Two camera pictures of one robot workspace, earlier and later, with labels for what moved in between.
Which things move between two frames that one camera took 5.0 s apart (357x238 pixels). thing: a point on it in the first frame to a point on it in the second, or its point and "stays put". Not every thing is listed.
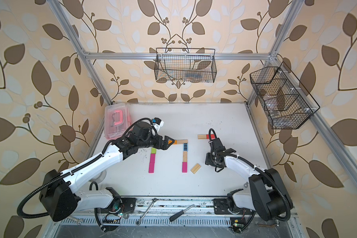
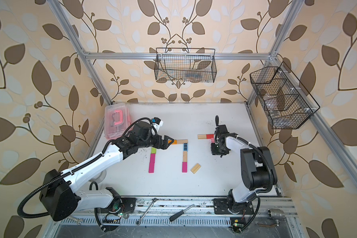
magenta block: [151, 166] stays put
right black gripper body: [210, 159] to [217, 150]
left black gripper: [164, 146] stays put
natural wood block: [182, 141] stays put
